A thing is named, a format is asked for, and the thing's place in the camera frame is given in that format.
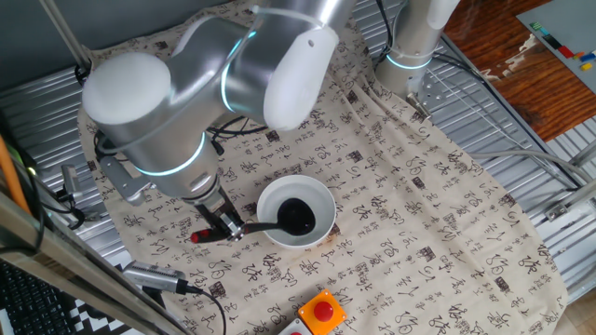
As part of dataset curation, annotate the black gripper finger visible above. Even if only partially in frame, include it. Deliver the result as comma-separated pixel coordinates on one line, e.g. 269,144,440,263
209,221,229,242
225,214,248,242

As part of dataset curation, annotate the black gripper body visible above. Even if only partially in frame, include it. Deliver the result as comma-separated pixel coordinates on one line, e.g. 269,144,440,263
197,191,238,230

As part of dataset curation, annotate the black ladle with red tip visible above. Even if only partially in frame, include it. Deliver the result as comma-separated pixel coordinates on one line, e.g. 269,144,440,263
189,197,317,246

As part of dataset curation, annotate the white ceramic bowl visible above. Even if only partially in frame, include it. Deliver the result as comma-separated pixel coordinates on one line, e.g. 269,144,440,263
255,174,337,250

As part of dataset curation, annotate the orange emergency stop button box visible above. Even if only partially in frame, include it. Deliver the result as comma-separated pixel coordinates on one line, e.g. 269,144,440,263
296,288,348,335

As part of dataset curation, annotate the grey box red mushroom button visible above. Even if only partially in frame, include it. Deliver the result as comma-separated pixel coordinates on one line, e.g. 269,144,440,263
277,317,314,335

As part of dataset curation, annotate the black and white marker sheet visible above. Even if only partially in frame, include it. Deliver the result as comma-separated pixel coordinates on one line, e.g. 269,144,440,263
69,297,141,335

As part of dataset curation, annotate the beige calligraphy print tablecloth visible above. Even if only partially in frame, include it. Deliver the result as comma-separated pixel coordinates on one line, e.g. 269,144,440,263
76,0,569,335

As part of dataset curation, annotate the black keyboard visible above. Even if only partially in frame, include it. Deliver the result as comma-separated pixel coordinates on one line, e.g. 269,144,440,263
0,260,78,335

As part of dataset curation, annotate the orange tube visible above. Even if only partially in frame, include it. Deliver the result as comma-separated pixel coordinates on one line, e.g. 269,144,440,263
0,134,32,216

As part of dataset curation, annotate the thin metal pole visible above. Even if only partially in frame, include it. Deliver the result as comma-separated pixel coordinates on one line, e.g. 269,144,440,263
39,0,93,71

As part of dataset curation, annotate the brown wooden desk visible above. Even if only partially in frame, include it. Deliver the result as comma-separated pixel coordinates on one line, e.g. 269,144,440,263
441,0,596,143

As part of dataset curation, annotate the grey board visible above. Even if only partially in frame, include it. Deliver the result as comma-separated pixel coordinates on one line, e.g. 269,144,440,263
515,0,596,94

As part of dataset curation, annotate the thin black camera cable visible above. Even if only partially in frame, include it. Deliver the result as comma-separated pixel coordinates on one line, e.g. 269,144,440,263
184,284,228,335

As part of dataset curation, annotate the silver camera with ribbed housing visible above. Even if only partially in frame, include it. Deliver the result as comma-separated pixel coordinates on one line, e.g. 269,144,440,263
121,260,190,295

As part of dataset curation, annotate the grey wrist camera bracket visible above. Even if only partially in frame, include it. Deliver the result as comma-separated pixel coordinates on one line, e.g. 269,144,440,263
99,155,153,208

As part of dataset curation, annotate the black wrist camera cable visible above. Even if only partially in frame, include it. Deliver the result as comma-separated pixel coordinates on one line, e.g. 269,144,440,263
92,115,270,162

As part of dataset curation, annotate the small silver camera on clamp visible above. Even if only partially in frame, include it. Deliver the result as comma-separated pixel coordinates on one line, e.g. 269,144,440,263
54,164,102,223

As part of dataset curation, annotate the aluminium frame beam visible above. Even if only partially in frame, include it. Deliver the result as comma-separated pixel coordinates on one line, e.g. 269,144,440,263
0,190,192,335

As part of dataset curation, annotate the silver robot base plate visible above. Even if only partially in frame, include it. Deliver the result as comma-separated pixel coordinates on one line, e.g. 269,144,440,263
404,69,451,123

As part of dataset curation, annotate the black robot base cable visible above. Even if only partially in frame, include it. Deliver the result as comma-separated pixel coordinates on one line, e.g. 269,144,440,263
373,0,581,190

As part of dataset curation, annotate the grey cable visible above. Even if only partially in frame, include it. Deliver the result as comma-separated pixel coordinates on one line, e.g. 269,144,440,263
465,148,596,187

